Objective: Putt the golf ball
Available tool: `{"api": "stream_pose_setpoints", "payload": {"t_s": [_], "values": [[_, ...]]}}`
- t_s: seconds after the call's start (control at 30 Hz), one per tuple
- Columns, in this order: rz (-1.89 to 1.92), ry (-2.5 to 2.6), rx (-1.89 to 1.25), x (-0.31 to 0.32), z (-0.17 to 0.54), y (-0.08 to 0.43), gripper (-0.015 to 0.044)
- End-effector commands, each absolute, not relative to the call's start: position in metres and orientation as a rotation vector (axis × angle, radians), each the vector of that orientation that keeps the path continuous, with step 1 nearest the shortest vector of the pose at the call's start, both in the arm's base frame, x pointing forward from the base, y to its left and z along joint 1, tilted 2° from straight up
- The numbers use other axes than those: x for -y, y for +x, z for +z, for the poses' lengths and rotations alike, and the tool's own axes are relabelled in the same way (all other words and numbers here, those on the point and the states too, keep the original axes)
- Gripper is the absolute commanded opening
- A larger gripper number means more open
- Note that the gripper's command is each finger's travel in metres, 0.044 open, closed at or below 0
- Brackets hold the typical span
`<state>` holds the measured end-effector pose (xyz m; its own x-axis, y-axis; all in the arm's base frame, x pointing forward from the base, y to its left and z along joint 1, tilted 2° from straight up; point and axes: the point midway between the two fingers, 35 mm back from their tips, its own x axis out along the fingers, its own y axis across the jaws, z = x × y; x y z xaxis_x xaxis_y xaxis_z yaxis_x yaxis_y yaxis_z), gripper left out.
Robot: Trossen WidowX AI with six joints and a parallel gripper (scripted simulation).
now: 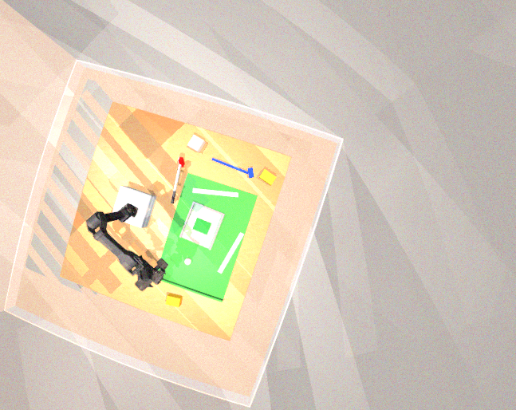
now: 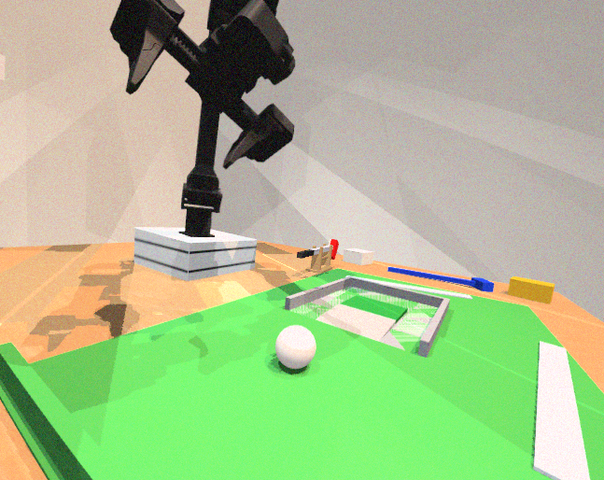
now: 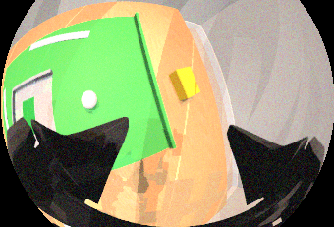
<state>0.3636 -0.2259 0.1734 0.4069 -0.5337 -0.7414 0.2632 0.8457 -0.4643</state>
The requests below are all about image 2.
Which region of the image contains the red putter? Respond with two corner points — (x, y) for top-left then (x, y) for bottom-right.
(297, 239), (339, 260)

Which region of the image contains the blue putter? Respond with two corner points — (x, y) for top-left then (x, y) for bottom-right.
(388, 267), (494, 292)

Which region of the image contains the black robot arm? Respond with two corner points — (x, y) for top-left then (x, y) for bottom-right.
(179, 0), (295, 237)

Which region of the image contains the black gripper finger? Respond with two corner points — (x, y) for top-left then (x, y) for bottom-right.
(223, 112), (284, 169)
(119, 0), (177, 94)

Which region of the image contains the yellow rectangular block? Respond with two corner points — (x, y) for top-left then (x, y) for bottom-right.
(507, 276), (555, 304)

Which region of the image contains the white golf ball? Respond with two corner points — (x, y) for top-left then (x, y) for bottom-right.
(275, 326), (316, 369)

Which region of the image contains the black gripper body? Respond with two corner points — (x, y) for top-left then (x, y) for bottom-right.
(109, 0), (294, 162)

